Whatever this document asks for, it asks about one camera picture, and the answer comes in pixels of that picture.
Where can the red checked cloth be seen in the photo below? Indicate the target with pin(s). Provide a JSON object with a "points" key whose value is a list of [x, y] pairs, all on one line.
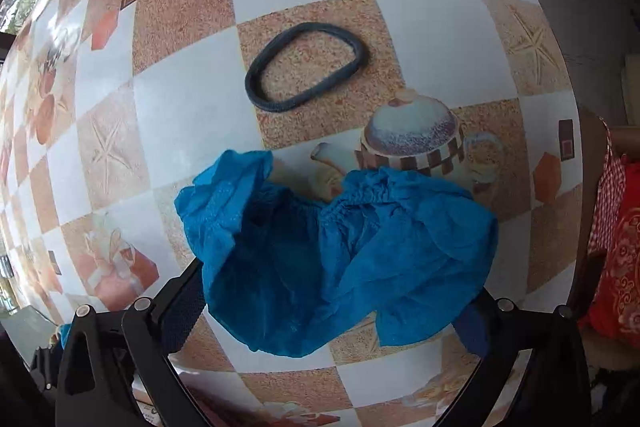
{"points": [[607, 192]]}

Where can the blue shoe cover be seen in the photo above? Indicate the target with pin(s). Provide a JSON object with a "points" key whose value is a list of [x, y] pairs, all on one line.
{"points": [[340, 252]]}

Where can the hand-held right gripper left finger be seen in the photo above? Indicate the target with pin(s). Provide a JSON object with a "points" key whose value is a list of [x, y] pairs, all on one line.
{"points": [[180, 307]]}

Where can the red patterned cloth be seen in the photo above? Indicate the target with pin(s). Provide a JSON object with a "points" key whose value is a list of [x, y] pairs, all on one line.
{"points": [[620, 277]]}

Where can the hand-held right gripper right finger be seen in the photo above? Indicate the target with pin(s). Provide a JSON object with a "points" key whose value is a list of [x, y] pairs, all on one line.
{"points": [[472, 329]]}

